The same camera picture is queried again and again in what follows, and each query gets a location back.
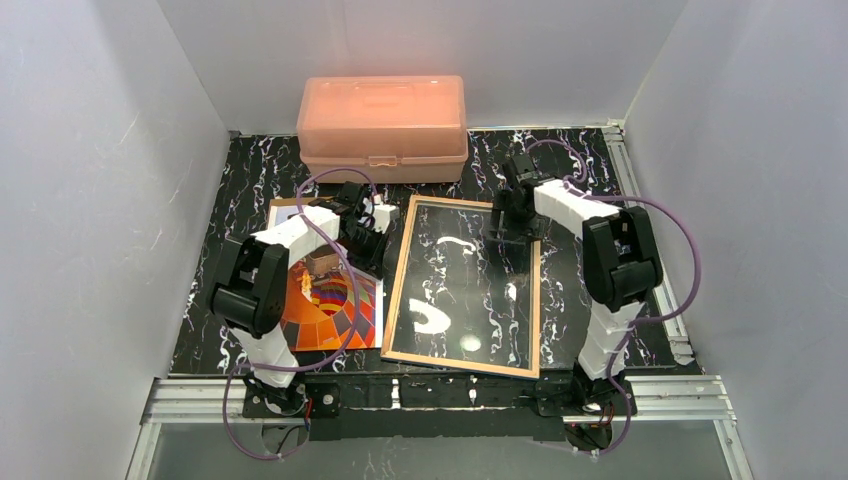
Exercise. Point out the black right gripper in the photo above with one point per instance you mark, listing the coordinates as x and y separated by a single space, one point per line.
506 220

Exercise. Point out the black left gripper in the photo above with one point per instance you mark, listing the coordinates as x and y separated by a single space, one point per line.
361 245

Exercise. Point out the hot air balloon photo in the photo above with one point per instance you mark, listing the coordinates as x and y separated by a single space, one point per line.
322 306

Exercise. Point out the clear acrylic frame sheet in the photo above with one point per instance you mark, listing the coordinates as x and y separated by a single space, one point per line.
457 298

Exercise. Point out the blue wooden picture frame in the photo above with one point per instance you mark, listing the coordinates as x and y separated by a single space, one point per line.
535 318

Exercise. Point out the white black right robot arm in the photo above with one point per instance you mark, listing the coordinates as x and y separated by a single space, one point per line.
589 220

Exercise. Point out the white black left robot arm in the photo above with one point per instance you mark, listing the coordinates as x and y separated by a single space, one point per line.
250 285

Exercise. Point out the brown cardboard backing board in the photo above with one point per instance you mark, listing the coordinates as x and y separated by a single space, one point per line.
284 213

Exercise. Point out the translucent pink plastic storage box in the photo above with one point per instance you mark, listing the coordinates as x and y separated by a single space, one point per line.
395 129

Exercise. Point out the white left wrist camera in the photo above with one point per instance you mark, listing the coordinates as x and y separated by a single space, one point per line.
383 216

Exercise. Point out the aluminium right side rail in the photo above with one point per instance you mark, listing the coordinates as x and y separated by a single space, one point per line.
642 273

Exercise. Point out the aluminium front mounting rail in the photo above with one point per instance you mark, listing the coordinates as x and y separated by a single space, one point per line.
209 400

